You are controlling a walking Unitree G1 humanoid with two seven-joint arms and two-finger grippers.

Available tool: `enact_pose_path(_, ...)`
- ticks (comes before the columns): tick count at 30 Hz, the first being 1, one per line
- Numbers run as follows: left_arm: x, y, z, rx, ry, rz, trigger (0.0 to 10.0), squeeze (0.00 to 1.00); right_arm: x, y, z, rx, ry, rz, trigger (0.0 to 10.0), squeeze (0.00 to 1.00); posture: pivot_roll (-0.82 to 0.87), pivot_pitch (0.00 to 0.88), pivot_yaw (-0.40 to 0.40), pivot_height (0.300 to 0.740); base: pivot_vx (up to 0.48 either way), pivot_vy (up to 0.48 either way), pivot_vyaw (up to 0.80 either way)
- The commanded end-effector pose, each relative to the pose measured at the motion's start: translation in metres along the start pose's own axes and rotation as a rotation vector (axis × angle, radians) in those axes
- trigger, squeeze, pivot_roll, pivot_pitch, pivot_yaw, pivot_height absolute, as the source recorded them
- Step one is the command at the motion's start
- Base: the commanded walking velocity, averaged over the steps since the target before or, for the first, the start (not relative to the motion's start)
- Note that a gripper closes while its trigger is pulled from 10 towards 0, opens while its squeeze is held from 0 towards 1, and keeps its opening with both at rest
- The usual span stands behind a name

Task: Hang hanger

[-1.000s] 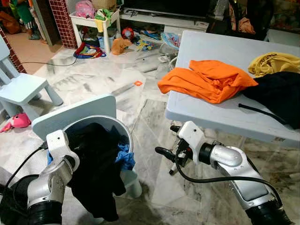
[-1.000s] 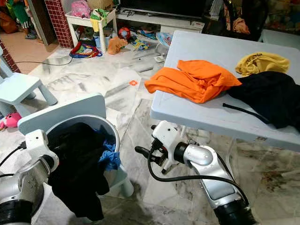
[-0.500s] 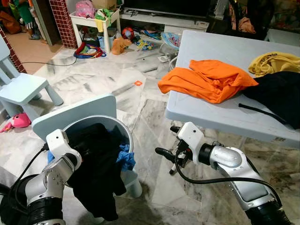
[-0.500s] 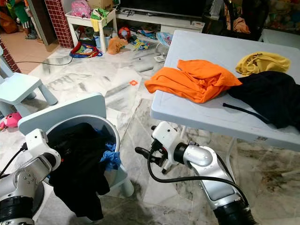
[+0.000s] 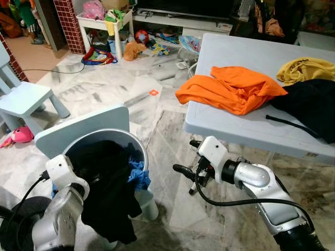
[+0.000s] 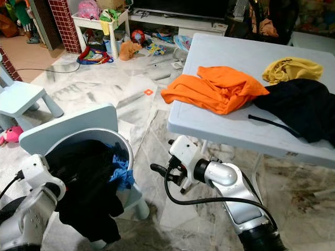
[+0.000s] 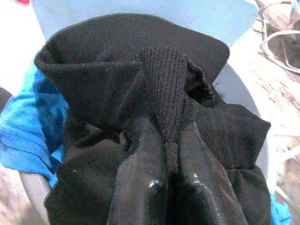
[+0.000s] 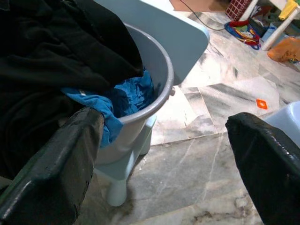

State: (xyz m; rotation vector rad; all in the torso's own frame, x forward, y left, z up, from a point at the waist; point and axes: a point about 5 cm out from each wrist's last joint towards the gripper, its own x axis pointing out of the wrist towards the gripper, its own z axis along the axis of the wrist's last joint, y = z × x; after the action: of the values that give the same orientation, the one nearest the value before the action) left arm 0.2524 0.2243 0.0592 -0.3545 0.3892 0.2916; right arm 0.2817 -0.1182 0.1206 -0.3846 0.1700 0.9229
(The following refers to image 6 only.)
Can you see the large black garment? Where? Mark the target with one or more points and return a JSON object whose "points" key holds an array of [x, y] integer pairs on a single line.
{"points": [[89, 198]]}

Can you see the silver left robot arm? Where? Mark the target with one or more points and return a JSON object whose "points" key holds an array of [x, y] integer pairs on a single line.
{"points": [[31, 225]]}

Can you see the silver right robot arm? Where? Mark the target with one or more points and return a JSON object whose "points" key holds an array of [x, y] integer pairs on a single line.
{"points": [[220, 175]]}

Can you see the blue cloth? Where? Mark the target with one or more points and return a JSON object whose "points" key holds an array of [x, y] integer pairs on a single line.
{"points": [[123, 175]]}

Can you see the printed white floor sheet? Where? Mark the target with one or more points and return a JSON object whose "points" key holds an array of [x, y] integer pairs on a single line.
{"points": [[144, 99]]}

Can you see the orange garment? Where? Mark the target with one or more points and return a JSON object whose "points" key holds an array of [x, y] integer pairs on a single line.
{"points": [[214, 89]]}

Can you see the light blue child chair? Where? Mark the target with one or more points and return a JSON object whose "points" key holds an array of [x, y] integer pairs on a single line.
{"points": [[21, 99], [68, 125]]}

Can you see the orange-brown plush toy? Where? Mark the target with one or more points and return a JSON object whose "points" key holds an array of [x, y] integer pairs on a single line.
{"points": [[128, 50]]}

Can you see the white folding table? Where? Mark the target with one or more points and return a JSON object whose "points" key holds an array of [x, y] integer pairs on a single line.
{"points": [[214, 57]]}

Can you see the patterned round fan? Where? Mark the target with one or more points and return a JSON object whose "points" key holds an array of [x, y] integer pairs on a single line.
{"points": [[180, 43]]}

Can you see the colourful fabric bag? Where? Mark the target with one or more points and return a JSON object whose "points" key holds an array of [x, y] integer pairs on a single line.
{"points": [[94, 56]]}

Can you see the red ball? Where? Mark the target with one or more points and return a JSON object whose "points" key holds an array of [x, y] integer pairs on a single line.
{"points": [[137, 35]]}

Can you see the dark navy garment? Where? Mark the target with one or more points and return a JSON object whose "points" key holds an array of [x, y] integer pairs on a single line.
{"points": [[303, 104]]}

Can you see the white TV cabinet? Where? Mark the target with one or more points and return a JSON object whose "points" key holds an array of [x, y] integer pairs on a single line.
{"points": [[178, 23]]}

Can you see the pink plush toy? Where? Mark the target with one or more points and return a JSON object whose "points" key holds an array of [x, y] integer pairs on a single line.
{"points": [[11, 135]]}

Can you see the yellow garment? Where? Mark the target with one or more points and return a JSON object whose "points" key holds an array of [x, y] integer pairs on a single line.
{"points": [[293, 68]]}

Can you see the black chair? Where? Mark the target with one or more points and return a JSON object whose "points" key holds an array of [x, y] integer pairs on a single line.
{"points": [[241, 26]]}

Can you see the green yellow cloth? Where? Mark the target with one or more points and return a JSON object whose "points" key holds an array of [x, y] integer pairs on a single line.
{"points": [[110, 15]]}

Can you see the white child table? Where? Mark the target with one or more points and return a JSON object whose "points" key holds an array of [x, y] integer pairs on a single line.
{"points": [[91, 22]]}

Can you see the black television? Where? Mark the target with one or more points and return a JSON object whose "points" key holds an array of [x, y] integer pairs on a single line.
{"points": [[178, 6]]}

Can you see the red brick pillar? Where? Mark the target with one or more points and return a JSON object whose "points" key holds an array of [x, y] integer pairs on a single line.
{"points": [[65, 26]]}

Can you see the tan garment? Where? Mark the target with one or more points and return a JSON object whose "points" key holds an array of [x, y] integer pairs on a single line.
{"points": [[268, 27]]}

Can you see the pink round toy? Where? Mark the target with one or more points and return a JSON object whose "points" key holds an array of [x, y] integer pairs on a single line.
{"points": [[89, 9]]}

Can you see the colourful figurine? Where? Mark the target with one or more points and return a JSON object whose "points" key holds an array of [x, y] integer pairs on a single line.
{"points": [[21, 13]]}

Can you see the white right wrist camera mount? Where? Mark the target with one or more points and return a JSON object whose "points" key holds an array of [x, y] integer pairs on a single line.
{"points": [[183, 151]]}

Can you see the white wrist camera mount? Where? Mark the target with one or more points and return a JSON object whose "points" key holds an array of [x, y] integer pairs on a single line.
{"points": [[183, 151], [36, 170]]}

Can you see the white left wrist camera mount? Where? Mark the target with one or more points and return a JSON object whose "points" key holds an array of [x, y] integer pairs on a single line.
{"points": [[36, 170]]}

